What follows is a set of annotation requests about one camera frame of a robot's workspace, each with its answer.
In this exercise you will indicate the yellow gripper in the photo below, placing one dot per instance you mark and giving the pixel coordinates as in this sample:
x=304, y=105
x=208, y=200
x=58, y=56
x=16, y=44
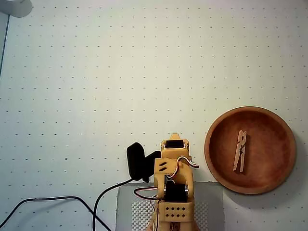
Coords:
x=174, y=152

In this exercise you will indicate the wooden clothespin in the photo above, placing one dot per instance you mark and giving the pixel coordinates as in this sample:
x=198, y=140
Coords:
x=240, y=154

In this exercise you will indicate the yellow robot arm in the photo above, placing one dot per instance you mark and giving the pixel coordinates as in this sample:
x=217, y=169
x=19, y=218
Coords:
x=175, y=211

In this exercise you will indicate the brown wooden bowl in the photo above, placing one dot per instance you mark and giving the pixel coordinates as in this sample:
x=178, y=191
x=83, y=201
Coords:
x=264, y=173

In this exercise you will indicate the white textured mat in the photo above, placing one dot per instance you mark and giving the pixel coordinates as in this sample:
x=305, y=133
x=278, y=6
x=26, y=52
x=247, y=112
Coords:
x=140, y=214

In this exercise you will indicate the white lamp head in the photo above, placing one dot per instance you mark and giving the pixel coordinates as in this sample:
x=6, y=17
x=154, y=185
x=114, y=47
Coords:
x=16, y=7

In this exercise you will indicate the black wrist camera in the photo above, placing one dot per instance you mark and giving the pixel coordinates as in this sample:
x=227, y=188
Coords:
x=136, y=161

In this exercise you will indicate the grey base plate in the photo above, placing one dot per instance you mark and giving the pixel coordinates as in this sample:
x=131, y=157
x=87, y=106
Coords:
x=125, y=197

